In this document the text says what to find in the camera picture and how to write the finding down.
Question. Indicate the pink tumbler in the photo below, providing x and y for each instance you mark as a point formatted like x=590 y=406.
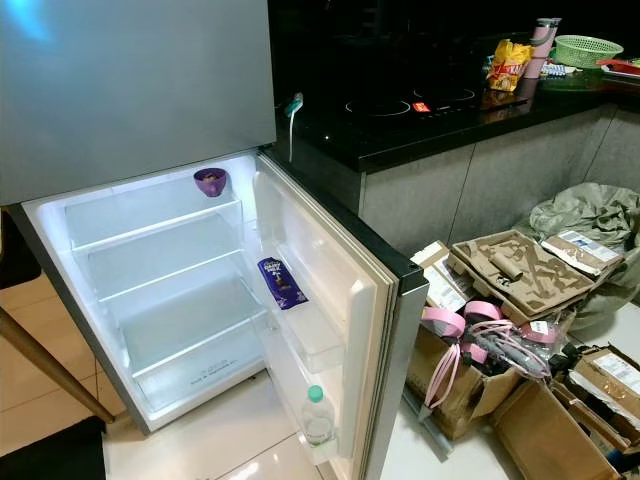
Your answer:
x=543 y=50

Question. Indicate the brown cardboard tube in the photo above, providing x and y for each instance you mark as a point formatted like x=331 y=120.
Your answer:
x=506 y=267

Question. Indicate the open white-lined cardboard box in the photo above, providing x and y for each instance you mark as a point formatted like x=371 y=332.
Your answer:
x=435 y=280

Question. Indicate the purple chocolate bar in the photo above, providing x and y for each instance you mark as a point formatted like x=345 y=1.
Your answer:
x=282 y=283

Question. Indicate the brown moulded pulp tray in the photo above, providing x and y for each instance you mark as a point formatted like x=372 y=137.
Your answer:
x=550 y=290

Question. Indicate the green cap water bottle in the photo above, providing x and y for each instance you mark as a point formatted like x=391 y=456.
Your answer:
x=318 y=418

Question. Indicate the light wooden dining table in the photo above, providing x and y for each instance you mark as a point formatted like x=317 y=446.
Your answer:
x=60 y=375

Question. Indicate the black carpet floor mat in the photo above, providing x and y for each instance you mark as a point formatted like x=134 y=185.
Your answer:
x=45 y=455

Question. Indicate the glass fridge shelf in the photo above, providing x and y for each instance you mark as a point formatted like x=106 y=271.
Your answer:
x=170 y=272
x=155 y=220
x=190 y=335

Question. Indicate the black induction cooktop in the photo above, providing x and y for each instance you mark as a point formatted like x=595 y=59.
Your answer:
x=422 y=106

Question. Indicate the small purple bowl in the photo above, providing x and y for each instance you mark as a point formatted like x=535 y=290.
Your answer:
x=211 y=183

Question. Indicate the plain brown cardboard box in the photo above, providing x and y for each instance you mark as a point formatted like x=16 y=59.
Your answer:
x=545 y=440

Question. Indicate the open cardboard box with papers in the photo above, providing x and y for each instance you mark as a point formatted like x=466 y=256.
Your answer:
x=610 y=385

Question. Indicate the yellow red snack bag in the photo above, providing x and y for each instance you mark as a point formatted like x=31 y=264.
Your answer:
x=510 y=66

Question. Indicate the silver fridge compartment door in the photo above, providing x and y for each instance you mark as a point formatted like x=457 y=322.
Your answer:
x=340 y=250

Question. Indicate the silver freezer door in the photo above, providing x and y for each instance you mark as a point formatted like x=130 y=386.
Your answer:
x=130 y=90

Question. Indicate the pink tape roll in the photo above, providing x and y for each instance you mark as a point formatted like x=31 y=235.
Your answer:
x=442 y=322
x=482 y=311

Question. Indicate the blue white small packet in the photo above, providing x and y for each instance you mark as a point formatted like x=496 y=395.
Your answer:
x=550 y=68

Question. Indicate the black kitchen countertop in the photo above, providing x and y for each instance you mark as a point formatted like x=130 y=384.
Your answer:
x=360 y=145

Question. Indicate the white labelled parcel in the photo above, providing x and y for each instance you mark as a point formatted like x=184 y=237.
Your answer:
x=582 y=252

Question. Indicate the green plastic basket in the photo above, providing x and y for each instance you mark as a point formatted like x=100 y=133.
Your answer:
x=588 y=52

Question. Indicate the grey green crumpled cloth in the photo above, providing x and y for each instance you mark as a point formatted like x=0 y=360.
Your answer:
x=590 y=210

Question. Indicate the pink roll with label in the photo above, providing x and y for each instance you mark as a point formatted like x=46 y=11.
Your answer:
x=538 y=331

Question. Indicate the silver fridge cabinet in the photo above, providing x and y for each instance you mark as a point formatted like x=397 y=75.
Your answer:
x=45 y=225

